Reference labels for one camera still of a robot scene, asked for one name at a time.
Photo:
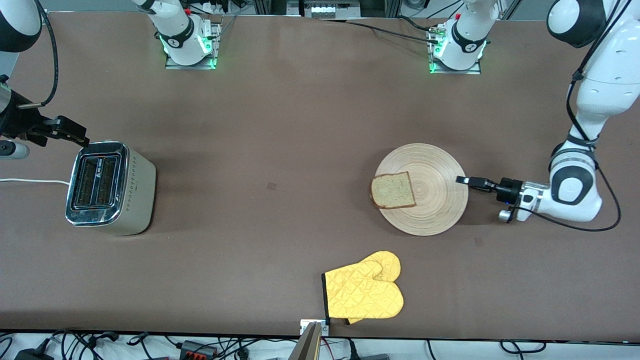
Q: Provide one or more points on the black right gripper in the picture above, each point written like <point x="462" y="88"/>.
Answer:
<point x="20" y="123"/>

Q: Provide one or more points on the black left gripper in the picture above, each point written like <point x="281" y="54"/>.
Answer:
<point x="509" y="189"/>

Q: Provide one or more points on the round wooden plate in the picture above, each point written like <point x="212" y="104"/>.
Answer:
<point x="430" y="210"/>

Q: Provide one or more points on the brown bread slice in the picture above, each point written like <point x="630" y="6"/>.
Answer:
<point x="395" y="191"/>

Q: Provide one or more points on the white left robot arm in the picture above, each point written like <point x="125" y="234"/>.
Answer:
<point x="600" y="90"/>

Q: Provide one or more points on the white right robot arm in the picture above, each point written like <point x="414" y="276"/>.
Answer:
<point x="180" y="30"/>

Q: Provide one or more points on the silver two-slot toaster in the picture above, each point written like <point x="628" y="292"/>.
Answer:
<point x="135" y="200"/>

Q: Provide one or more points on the yellow quilted oven mitt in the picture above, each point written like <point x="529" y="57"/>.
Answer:
<point x="387" y="262"/>
<point x="360" y="295"/>

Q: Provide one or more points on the white power strip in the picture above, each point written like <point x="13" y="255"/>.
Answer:
<point x="217" y="7"/>

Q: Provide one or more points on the black floor plug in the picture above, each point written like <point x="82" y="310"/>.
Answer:
<point x="370" y="357"/>

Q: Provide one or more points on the black power adapter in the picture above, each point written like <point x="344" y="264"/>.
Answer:
<point x="32" y="355"/>

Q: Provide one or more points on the red black connector block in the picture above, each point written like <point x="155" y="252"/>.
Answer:
<point x="197" y="349"/>

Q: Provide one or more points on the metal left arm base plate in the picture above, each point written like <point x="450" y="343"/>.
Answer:
<point x="475" y="71"/>

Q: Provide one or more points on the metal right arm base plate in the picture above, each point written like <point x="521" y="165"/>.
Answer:
<point x="172" y="65"/>

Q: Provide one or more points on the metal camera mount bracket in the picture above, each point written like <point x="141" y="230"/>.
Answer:
<point x="305" y="326"/>

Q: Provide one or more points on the aluminium frame rack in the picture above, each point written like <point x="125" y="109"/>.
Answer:
<point x="330" y="7"/>

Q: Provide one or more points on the camera support post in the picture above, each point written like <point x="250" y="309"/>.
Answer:
<point x="307" y="345"/>

